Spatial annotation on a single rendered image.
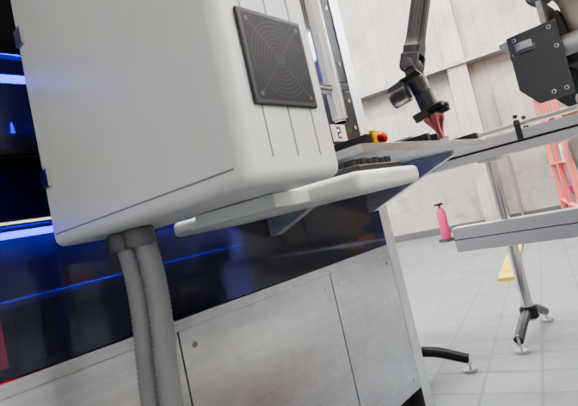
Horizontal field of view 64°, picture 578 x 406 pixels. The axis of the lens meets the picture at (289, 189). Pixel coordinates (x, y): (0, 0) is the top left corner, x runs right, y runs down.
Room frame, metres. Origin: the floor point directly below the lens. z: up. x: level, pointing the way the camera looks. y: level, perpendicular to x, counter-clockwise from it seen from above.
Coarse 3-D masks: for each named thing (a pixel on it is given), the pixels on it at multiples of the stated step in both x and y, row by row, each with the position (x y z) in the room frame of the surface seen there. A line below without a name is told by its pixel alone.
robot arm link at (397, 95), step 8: (408, 64) 1.42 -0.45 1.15; (408, 72) 1.43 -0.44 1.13; (416, 72) 1.43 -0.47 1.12; (400, 80) 1.46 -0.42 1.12; (408, 80) 1.47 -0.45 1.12; (392, 88) 1.48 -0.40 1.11; (400, 88) 1.46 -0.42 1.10; (392, 96) 1.47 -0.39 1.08; (400, 96) 1.46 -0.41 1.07; (408, 96) 1.45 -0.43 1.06; (392, 104) 1.48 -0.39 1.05; (400, 104) 1.48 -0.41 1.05
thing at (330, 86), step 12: (312, 0) 0.66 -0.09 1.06; (312, 12) 0.66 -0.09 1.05; (312, 24) 0.66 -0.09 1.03; (324, 24) 0.66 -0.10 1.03; (312, 36) 0.67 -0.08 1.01; (324, 36) 0.66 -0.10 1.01; (324, 48) 0.66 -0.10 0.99; (324, 60) 0.66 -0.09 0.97; (324, 72) 0.66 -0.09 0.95; (336, 72) 0.67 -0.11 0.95; (324, 84) 0.64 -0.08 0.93; (336, 84) 0.66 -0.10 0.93; (336, 96) 0.66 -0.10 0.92; (336, 108) 0.66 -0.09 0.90; (336, 120) 0.66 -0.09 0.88
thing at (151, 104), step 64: (64, 0) 0.68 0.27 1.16; (128, 0) 0.57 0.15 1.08; (192, 0) 0.50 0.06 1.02; (256, 0) 0.54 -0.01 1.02; (64, 64) 0.70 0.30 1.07; (128, 64) 0.59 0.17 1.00; (192, 64) 0.51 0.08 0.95; (256, 64) 0.51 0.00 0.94; (64, 128) 0.73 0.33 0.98; (128, 128) 0.61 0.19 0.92; (192, 128) 0.53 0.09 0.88; (256, 128) 0.50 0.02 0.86; (320, 128) 0.60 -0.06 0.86; (64, 192) 0.75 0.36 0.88; (128, 192) 0.63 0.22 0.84; (192, 192) 0.55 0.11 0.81; (256, 192) 0.58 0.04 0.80
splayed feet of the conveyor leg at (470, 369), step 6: (426, 348) 1.97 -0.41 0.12; (432, 348) 1.97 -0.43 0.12; (438, 348) 1.97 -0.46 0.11; (444, 348) 1.97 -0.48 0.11; (426, 354) 1.97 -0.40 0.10; (432, 354) 1.97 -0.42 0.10; (438, 354) 1.96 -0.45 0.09; (444, 354) 1.96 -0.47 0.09; (450, 354) 1.96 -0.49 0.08; (456, 354) 1.96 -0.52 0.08; (462, 354) 1.96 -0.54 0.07; (468, 354) 1.96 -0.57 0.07; (456, 360) 1.96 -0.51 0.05; (462, 360) 1.95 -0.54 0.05; (468, 360) 1.95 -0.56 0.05; (468, 366) 1.97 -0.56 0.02; (474, 366) 1.97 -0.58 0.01; (468, 372) 1.95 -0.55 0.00
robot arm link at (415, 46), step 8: (416, 0) 1.43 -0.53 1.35; (424, 0) 1.42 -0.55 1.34; (416, 8) 1.43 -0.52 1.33; (424, 8) 1.42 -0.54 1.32; (416, 16) 1.43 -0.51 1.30; (424, 16) 1.43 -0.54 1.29; (408, 24) 1.45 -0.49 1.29; (416, 24) 1.43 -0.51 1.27; (424, 24) 1.43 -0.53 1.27; (408, 32) 1.45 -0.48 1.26; (416, 32) 1.43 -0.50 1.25; (424, 32) 1.44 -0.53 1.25; (408, 40) 1.44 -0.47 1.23; (416, 40) 1.43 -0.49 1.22; (424, 40) 1.45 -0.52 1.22; (408, 48) 1.44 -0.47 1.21; (416, 48) 1.42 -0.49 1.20; (424, 48) 1.45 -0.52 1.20; (400, 56) 1.45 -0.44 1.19; (408, 56) 1.44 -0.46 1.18; (416, 56) 1.42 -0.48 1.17; (424, 56) 1.46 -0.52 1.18; (400, 64) 1.45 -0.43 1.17; (416, 64) 1.42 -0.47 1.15; (424, 64) 1.47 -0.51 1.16
